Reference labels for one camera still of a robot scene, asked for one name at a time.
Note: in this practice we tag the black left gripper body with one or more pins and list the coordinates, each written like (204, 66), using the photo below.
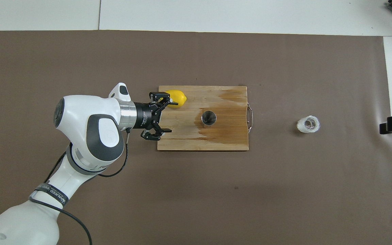
(146, 115)

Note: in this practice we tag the steel double jigger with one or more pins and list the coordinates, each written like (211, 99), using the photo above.
(208, 118)

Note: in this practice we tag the clear frosted plastic cup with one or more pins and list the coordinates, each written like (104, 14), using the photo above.
(308, 124)

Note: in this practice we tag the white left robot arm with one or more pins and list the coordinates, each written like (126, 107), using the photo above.
(80, 122)

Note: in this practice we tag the yellow lemon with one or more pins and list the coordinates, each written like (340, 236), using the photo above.
(179, 98)

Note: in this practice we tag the brown paper table mat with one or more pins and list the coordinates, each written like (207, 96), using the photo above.
(114, 68)

